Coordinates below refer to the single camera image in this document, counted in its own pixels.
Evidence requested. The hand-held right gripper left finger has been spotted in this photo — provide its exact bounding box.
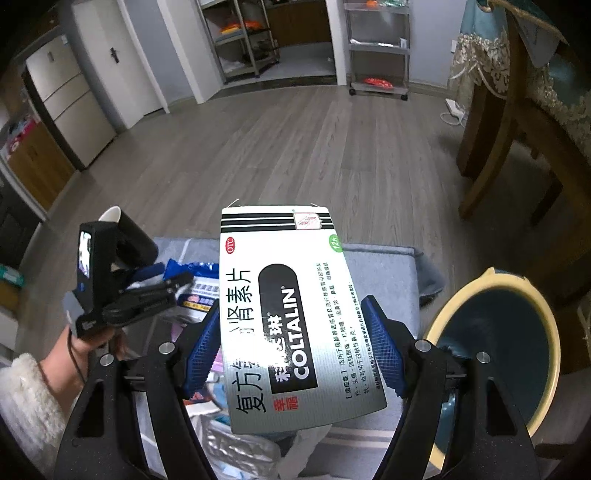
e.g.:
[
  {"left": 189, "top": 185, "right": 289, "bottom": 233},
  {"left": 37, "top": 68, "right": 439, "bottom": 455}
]
[{"left": 53, "top": 300, "right": 222, "bottom": 480}]

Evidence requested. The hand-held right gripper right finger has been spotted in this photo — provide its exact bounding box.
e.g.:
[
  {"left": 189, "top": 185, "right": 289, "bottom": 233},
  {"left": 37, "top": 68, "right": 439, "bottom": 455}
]
[{"left": 360, "top": 295, "right": 536, "bottom": 480}]

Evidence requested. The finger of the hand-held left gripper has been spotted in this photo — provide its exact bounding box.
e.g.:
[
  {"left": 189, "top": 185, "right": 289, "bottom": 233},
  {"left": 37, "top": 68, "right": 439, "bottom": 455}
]
[
  {"left": 102, "top": 271, "right": 195, "bottom": 326},
  {"left": 129, "top": 262, "right": 165, "bottom": 283}
]

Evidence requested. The yellow-rimmed dark waste bin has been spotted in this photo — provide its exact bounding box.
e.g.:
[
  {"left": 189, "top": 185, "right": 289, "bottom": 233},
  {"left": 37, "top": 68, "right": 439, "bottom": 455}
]
[{"left": 422, "top": 267, "right": 561, "bottom": 467}]

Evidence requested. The silver medicine box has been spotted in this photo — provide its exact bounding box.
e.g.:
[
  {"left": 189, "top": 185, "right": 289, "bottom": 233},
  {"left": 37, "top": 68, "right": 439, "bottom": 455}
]
[{"left": 221, "top": 205, "right": 387, "bottom": 435}]

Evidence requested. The person's left hand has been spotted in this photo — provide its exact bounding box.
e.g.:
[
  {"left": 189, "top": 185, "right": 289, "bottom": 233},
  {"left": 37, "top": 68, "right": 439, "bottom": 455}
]
[{"left": 39, "top": 325, "right": 129, "bottom": 384}]

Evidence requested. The black mug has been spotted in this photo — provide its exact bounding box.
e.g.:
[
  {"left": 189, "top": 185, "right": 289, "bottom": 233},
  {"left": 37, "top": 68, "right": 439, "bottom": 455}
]
[{"left": 98, "top": 206, "right": 160, "bottom": 273}]

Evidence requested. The grey checked mat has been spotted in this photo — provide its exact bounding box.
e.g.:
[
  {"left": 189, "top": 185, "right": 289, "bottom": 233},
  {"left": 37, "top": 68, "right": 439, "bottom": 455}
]
[{"left": 124, "top": 237, "right": 446, "bottom": 480}]

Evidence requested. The green tissue pack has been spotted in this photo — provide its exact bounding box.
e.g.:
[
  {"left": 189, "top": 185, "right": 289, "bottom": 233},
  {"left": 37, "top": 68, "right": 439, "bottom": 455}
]
[{"left": 0, "top": 265, "right": 25, "bottom": 288}]

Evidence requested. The silver blister pack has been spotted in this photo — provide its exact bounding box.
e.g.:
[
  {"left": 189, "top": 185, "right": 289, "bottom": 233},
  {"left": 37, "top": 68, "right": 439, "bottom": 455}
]
[{"left": 205, "top": 418, "right": 279, "bottom": 469}]

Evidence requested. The wooden side cabinet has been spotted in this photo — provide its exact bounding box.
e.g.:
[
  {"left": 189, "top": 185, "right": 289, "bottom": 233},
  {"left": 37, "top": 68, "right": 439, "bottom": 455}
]
[{"left": 0, "top": 120, "right": 75, "bottom": 214}]

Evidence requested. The white crumpled plastic bag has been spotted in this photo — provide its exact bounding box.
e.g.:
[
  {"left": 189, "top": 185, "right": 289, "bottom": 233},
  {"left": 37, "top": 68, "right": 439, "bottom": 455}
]
[{"left": 285, "top": 427, "right": 334, "bottom": 480}]

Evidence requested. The beige refrigerator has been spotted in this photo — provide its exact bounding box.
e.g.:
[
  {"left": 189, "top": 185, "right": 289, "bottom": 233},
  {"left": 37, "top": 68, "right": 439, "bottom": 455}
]
[{"left": 23, "top": 34, "right": 117, "bottom": 170}]

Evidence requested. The white door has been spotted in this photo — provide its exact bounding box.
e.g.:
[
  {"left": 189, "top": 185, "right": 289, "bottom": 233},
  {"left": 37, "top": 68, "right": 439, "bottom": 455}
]
[{"left": 74, "top": 0, "right": 168, "bottom": 131}]

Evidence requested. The wooden chair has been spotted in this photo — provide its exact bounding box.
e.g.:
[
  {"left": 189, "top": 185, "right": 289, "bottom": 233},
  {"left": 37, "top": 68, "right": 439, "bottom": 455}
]
[{"left": 456, "top": 9, "right": 591, "bottom": 228}]

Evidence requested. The metal shelf rack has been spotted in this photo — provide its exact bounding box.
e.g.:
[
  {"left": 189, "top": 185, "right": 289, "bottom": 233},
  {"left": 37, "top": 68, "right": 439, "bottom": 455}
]
[{"left": 196, "top": 0, "right": 280, "bottom": 85}]

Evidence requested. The white power strip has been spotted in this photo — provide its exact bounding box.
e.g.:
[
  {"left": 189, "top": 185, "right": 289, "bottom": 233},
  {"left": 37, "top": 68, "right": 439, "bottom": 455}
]
[{"left": 445, "top": 98, "right": 468, "bottom": 126}]

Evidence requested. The orange tray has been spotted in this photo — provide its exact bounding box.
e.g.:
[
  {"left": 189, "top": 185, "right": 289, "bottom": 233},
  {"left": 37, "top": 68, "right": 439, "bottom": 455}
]
[{"left": 220, "top": 20, "right": 260, "bottom": 36}]

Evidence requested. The brown kitchen cabinet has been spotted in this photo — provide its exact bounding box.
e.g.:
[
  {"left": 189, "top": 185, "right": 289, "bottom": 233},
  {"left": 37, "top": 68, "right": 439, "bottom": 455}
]
[{"left": 268, "top": 0, "right": 333, "bottom": 48}]

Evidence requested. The white rolling cart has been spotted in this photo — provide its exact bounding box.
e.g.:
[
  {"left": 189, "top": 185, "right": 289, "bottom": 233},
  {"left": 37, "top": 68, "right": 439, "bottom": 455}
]
[{"left": 344, "top": 0, "right": 411, "bottom": 100}]

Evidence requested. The lace-trimmed tablecloth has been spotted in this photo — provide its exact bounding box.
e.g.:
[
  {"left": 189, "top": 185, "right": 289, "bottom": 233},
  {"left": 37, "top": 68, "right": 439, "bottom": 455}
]
[{"left": 450, "top": 0, "right": 591, "bottom": 158}]

